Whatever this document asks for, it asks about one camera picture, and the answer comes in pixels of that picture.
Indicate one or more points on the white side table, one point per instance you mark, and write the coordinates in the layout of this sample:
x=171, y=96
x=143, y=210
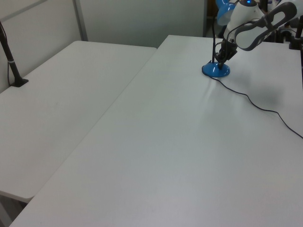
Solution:
x=59, y=99

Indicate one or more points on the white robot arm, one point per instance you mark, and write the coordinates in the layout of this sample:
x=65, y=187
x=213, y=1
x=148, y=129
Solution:
x=255, y=28

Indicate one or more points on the blue desk lamp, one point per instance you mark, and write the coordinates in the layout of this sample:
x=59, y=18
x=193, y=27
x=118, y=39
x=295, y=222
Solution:
x=213, y=70

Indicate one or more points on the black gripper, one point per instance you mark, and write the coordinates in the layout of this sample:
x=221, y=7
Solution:
x=226, y=51

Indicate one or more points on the black camera stand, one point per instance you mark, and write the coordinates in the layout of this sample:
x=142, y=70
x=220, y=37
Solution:
x=296, y=37

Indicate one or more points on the black pole with clamp base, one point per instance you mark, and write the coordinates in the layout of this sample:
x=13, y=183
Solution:
x=13, y=66

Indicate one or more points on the grey partition post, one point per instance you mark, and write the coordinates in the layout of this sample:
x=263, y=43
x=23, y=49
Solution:
x=80, y=19

